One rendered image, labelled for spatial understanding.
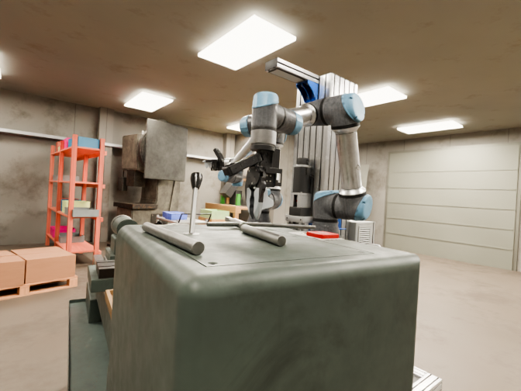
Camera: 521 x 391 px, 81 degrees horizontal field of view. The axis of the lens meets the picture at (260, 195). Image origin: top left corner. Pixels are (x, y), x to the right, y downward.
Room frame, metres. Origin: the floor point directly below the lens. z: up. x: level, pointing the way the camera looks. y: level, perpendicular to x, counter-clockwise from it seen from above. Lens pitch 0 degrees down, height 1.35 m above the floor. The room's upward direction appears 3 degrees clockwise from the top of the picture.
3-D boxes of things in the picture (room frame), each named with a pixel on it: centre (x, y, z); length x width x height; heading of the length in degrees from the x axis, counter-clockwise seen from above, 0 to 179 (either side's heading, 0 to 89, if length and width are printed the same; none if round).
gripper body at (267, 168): (0.90, 0.00, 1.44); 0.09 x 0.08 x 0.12; 122
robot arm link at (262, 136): (0.89, 0.00, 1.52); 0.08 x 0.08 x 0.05
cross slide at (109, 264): (1.59, 0.59, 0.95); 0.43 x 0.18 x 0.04; 122
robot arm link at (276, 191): (1.94, -0.07, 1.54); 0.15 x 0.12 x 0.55; 150
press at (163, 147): (7.20, 2.72, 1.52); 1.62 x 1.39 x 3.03; 129
